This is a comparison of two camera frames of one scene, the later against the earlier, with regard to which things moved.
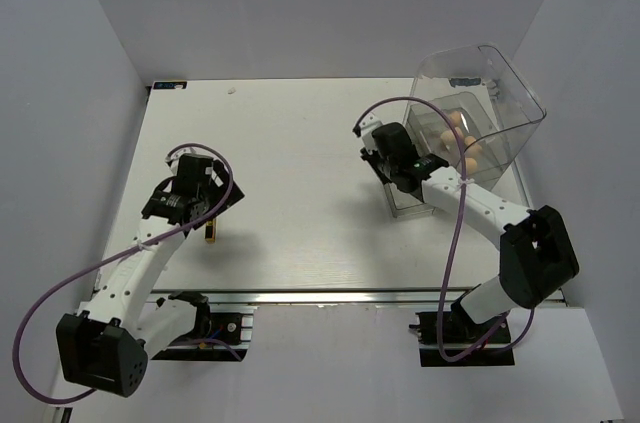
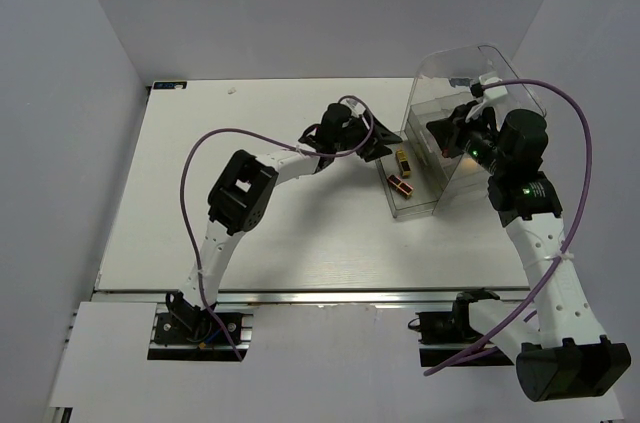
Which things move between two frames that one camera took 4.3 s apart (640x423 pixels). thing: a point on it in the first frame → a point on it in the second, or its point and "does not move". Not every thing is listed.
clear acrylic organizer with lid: (470, 108) does not move
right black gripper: (371, 159) → (448, 132)
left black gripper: (222, 190) → (369, 152)
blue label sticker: (170, 85) does not move
